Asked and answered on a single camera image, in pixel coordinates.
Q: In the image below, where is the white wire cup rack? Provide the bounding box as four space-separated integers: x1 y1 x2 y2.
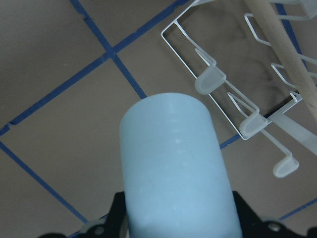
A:
160 0 317 179

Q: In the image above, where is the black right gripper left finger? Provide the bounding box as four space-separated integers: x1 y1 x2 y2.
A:
37 190 131 238

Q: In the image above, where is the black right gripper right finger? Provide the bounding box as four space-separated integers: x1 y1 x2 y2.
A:
232 191 317 238

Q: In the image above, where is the light blue ikea cup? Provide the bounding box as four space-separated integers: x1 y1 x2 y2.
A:
119 93 242 238

